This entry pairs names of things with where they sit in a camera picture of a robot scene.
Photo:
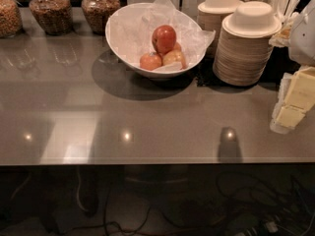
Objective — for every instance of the orange left apple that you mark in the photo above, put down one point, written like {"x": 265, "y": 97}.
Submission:
{"x": 150, "y": 61}

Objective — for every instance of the middle glass cereal jar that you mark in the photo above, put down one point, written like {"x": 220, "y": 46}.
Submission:
{"x": 53, "y": 16}

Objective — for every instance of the right glass cereal jar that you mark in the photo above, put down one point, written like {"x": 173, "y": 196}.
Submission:
{"x": 97, "y": 13}

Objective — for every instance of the glass cereal jar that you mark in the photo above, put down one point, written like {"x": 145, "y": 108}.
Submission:
{"x": 10, "y": 18}
{"x": 97, "y": 13}
{"x": 53, "y": 16}

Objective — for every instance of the left glass cereal jar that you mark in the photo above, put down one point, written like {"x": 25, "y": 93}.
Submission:
{"x": 10, "y": 18}

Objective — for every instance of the hidden back apple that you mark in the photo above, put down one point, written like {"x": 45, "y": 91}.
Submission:
{"x": 177, "y": 46}

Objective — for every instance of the white power adapter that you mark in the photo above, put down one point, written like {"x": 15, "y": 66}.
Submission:
{"x": 271, "y": 228}

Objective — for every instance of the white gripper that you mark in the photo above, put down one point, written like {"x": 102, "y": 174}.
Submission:
{"x": 303, "y": 38}

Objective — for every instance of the rear stack paper bowls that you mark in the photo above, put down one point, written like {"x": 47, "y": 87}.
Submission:
{"x": 210, "y": 16}

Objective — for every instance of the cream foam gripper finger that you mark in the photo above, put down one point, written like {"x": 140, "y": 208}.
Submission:
{"x": 287, "y": 116}

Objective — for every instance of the stack paper bowls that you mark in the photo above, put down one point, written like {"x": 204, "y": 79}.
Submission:
{"x": 244, "y": 49}
{"x": 210, "y": 16}

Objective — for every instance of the front stack paper bowls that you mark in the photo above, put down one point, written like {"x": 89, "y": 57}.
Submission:
{"x": 244, "y": 49}

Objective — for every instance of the white ceramic bowl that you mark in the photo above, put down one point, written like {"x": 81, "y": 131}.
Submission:
{"x": 123, "y": 33}

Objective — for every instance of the red top apple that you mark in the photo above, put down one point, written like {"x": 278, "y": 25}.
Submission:
{"x": 164, "y": 39}

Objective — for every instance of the white tissue paper liner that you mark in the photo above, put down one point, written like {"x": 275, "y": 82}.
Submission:
{"x": 190, "y": 36}

